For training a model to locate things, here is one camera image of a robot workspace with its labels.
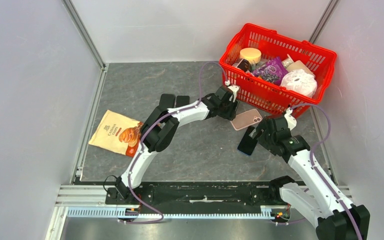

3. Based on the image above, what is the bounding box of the cassava chips snack bag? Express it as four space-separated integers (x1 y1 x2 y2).
88 109 143 157

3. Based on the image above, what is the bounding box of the black smartphone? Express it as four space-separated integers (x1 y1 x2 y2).
175 95 190 108

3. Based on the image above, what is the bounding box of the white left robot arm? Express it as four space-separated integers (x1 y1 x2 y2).
115 84 240 204

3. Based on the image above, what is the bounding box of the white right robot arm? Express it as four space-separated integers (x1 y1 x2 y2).
245 115 371 240

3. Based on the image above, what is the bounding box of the white plastic bag item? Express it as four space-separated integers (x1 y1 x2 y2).
280 69 318 98

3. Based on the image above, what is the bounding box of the yellow lid jar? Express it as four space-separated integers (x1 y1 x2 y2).
239 47 262 65

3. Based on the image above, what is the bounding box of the purple snack packet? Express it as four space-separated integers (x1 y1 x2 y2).
251 57 289 86

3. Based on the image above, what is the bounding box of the red plastic shopping basket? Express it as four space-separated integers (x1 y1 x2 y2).
219 23 337 117

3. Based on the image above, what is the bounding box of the beige box in basket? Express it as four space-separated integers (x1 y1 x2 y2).
286 60 315 76

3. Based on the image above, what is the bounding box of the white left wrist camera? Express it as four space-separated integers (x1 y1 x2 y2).
224 80 240 102

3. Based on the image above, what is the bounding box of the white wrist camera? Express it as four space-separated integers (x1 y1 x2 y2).
283 107 297 130
224 80 240 102

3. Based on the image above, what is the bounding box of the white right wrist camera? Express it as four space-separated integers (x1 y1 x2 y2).
283 107 297 130

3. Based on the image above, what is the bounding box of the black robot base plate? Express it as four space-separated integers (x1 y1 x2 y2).
103 179 287 217

